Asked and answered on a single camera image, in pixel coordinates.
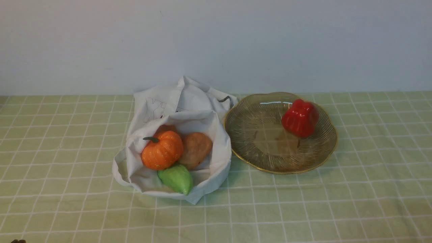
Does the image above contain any red toy bell pepper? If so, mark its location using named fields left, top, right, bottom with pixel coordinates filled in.
left=282, top=99, right=319, bottom=138

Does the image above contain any brown toy potato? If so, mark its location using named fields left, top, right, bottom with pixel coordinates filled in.
left=179, top=132, right=213, bottom=170

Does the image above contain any orange toy pumpkin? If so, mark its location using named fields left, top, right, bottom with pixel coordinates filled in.
left=141, top=131, right=184, bottom=170

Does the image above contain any white cloth bag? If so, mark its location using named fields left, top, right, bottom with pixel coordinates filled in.
left=112, top=76, right=238, bottom=205

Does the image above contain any green toy pepper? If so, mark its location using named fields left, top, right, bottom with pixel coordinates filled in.
left=157, top=163, right=193, bottom=195

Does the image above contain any green checkered tablecloth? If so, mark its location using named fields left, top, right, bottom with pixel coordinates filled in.
left=0, top=91, right=432, bottom=243

